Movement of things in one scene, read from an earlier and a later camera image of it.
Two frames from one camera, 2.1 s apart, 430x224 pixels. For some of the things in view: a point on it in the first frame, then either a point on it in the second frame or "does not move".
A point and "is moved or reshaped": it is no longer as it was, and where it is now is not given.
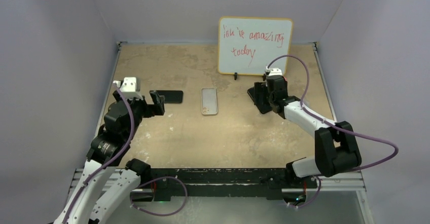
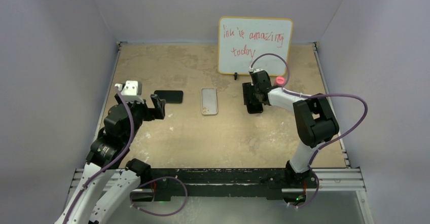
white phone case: [209, 101] does not move
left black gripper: [157, 109] does not move
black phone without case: [263, 108] is moved or reshaped
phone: [172, 96] does not move
